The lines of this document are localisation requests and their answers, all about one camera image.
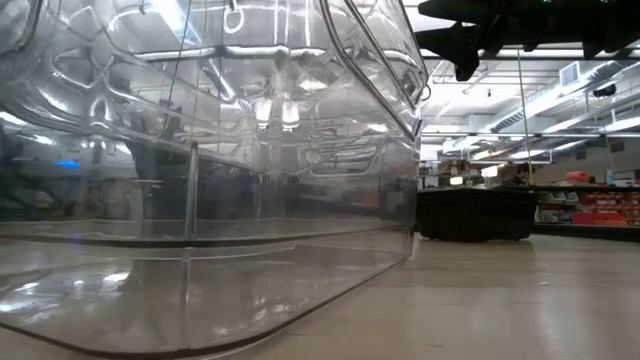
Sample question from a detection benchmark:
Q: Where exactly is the thin vertical pole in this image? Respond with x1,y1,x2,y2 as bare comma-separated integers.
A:
516,48,534,186

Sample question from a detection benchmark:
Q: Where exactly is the black slatted plastic basket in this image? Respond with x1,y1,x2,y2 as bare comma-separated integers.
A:
416,192,540,244

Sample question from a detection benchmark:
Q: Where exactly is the person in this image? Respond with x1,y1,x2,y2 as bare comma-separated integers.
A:
502,163,535,190

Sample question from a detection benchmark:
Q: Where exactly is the shelf with red boxes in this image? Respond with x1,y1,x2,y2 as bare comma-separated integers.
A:
534,169,640,226

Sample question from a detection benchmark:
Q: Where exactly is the clear plastic bin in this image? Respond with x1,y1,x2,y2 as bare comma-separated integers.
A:
0,139,420,360
0,0,432,166

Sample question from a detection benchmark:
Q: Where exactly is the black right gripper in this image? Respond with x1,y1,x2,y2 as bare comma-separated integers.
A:
414,0,584,82

